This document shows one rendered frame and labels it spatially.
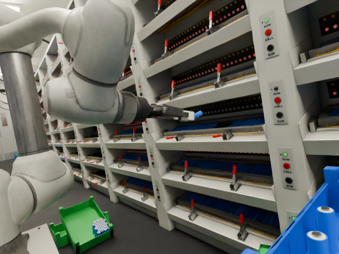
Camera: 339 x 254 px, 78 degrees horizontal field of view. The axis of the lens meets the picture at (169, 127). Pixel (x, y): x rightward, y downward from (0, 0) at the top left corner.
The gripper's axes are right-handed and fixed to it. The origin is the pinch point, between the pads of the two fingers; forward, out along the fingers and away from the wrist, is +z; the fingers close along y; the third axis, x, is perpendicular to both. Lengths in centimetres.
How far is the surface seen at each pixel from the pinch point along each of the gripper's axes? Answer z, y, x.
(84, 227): -7, 77, 57
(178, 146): 16.8, 21.5, 10.5
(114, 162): 24, 107, 23
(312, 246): -23, -44, 21
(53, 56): 1, 249, -107
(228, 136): 16.5, -6.1, 6.7
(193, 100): 12.5, 7.6, -8.3
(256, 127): 19.1, -15.6, 3.9
